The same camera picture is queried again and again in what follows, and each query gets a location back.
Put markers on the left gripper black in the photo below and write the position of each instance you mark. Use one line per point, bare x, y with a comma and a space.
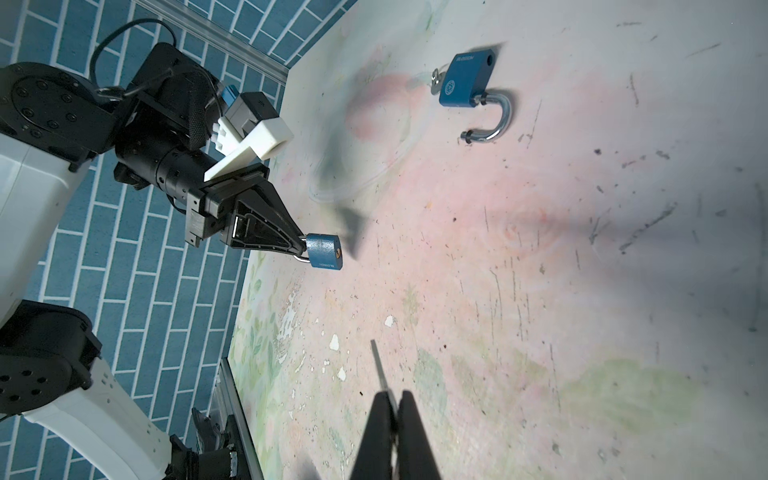
242, 207

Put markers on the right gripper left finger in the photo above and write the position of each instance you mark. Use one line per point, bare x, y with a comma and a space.
374, 457

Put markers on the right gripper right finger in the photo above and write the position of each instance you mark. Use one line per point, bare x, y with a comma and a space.
414, 454

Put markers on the blue padlock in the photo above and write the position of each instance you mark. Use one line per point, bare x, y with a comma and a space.
463, 84
322, 251

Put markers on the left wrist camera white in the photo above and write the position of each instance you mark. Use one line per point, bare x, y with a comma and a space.
249, 130

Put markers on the aluminium mounting rail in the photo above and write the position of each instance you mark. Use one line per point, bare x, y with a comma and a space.
227, 409

